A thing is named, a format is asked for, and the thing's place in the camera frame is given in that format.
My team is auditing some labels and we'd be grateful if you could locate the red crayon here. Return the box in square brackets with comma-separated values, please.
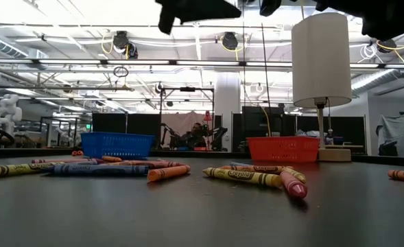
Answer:
[278, 170, 309, 200]
[108, 159, 186, 169]

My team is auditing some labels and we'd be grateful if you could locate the black ceiling cable reel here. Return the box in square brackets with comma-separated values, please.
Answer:
[112, 30, 130, 50]
[376, 38, 397, 54]
[221, 32, 239, 51]

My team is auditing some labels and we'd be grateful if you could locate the yellow crayon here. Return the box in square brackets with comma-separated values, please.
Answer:
[0, 161, 66, 179]
[281, 166, 307, 184]
[202, 167, 284, 189]

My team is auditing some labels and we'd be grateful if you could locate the white shade wooden base lamp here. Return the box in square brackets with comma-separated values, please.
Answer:
[290, 12, 353, 163]

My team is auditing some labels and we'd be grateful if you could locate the grey cloth cover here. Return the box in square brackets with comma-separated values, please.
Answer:
[375, 113, 404, 158]

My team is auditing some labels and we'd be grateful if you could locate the person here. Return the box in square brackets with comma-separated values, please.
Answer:
[187, 122, 206, 149]

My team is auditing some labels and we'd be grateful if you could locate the blue plastic basket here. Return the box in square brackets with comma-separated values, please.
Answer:
[80, 132, 156, 160]

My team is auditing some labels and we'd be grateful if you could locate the black partition panel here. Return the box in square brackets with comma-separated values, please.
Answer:
[91, 113, 161, 145]

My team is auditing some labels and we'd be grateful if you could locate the red plastic basket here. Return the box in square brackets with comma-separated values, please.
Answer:
[246, 136, 321, 163]

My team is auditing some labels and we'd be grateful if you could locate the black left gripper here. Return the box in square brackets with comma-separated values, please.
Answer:
[155, 0, 242, 35]

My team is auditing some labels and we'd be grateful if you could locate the beige backdrop cloth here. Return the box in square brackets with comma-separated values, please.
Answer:
[160, 111, 209, 138]

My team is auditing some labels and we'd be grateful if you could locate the black station frame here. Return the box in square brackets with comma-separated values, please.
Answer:
[158, 86, 216, 152]

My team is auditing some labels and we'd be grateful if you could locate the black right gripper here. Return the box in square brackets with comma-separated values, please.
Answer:
[314, 0, 404, 42]

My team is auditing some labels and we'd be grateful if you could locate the purple crayon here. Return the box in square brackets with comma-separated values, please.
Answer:
[31, 157, 102, 165]

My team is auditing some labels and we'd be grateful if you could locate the yellow cable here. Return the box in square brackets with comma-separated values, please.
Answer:
[259, 104, 273, 138]

